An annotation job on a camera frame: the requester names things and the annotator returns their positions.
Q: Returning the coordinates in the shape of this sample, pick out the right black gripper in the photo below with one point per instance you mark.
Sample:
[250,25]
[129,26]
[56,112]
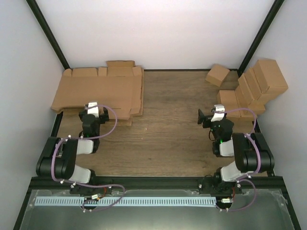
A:
[202,117]

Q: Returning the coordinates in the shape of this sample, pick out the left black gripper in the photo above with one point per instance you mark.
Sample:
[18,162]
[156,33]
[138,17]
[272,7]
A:
[104,117]

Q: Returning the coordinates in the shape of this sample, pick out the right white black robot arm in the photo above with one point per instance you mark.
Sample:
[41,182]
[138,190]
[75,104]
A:
[250,151]

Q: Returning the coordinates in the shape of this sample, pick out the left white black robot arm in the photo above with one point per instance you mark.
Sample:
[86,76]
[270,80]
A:
[58,157]

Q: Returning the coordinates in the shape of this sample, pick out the lowest stacked folded cardboard box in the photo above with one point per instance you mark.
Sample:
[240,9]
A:
[240,114]

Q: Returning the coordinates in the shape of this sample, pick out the small folded cardboard box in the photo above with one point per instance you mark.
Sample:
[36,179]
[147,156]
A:
[217,75]

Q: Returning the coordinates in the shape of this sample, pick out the stack of flat cardboard sheets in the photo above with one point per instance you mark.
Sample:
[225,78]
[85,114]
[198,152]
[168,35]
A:
[118,85]

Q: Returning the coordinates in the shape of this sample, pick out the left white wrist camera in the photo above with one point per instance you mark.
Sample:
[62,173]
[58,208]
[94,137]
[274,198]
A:
[92,108]

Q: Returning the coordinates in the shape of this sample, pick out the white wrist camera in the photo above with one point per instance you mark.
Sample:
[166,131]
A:
[92,108]
[218,112]

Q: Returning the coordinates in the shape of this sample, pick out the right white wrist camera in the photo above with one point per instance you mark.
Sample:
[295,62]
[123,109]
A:
[218,112]

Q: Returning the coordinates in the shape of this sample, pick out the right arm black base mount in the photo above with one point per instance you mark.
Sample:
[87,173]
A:
[210,184]

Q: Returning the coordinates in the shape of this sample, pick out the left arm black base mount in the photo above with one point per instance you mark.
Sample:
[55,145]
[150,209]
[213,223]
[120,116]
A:
[88,191]

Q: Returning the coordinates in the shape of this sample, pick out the light blue slotted cable duct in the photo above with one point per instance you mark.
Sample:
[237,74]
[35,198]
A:
[127,201]

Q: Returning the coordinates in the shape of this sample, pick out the black aluminium frame rail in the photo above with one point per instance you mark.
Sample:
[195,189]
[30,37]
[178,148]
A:
[130,183]

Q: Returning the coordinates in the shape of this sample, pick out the left black frame post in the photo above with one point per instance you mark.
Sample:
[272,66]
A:
[33,5]

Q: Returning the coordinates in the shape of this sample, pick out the black frame post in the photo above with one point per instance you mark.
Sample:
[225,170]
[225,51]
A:
[33,5]
[277,4]

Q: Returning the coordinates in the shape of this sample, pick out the right black frame post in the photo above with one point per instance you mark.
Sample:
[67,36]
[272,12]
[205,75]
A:
[277,4]

